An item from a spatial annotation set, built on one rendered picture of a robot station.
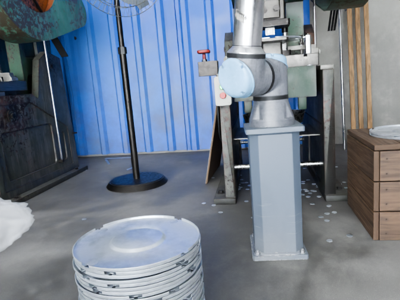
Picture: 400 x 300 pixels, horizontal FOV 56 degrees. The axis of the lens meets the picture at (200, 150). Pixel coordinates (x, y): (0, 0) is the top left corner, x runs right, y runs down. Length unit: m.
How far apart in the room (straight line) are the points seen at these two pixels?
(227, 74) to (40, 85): 1.82
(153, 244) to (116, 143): 2.68
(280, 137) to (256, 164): 0.12
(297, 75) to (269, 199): 0.78
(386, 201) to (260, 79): 0.65
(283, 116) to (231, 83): 0.22
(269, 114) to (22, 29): 1.54
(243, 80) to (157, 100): 2.28
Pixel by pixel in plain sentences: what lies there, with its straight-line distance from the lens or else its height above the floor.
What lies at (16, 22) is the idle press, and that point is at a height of 0.99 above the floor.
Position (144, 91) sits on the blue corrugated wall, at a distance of 3.33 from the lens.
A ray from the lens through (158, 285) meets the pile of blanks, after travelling 0.80.
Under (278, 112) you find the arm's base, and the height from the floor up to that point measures 0.50.
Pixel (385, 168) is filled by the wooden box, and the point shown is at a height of 0.27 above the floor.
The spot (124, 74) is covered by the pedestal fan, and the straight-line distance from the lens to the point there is 2.34.
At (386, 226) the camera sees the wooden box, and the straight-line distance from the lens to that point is 1.51.
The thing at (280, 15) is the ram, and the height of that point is 0.90.
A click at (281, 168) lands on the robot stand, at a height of 0.32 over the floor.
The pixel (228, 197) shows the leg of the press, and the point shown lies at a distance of 1.89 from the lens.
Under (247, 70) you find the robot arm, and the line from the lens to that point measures 1.09.
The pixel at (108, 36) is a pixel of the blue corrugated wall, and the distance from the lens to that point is 3.47.
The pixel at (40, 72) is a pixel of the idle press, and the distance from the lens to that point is 2.77.
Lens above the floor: 0.61
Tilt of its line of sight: 10 degrees down
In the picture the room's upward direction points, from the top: 5 degrees counter-clockwise
